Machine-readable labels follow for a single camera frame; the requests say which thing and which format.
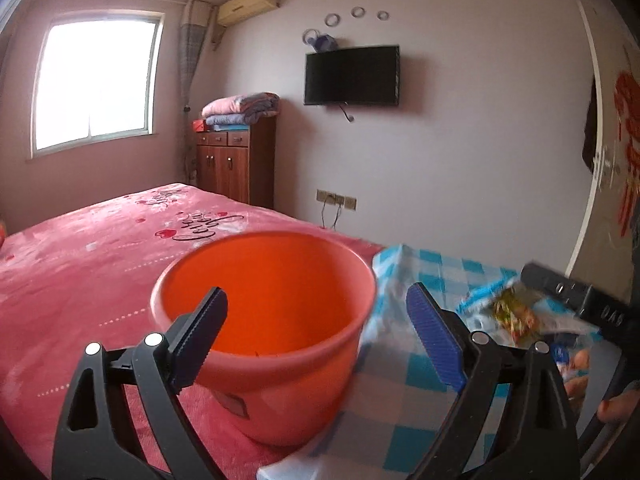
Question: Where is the blue white wall ornament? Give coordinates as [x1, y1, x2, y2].
[302, 27, 338, 52]

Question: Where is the brown wooden cabinet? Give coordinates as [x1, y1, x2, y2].
[195, 117, 277, 210]

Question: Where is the orange plastic bucket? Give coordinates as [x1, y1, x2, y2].
[150, 230, 378, 447]

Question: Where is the beige wall outlet panel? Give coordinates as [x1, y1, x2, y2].
[316, 189, 358, 211]

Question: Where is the black wall television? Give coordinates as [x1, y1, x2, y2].
[304, 45, 401, 107]

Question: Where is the person's right hand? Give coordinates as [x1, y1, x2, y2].
[597, 387, 640, 428]

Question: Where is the pale folded blanket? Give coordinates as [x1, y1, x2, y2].
[205, 110, 276, 127]

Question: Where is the pink printed bed blanket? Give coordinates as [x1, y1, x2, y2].
[0, 182, 386, 480]

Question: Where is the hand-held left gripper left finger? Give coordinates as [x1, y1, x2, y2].
[51, 287, 236, 480]

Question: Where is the beige wall air conditioner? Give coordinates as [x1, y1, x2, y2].
[216, 0, 282, 27]

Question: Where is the pink folded blanket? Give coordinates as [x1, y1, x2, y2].
[201, 92, 280, 117]

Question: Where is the white blue plastic wrapper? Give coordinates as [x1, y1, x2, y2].
[457, 277, 601, 338]

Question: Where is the colourful snack wrapper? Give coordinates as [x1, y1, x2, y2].
[492, 285, 543, 347]

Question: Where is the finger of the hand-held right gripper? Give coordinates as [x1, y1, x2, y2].
[521, 261, 630, 335]

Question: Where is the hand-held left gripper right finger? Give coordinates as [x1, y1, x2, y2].
[406, 282, 581, 480]

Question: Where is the window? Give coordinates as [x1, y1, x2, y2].
[31, 10, 165, 157]

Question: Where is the white wardrobe door red print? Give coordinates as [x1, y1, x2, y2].
[565, 0, 640, 291]

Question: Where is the blue white checkered plastic sheet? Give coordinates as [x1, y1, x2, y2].
[257, 244, 601, 480]

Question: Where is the blue orange snack wrapper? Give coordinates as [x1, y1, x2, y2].
[552, 344, 591, 411]

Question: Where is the grey checkered curtain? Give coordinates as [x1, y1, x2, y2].
[177, 0, 211, 186]

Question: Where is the outlet cable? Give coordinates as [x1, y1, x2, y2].
[320, 200, 346, 231]

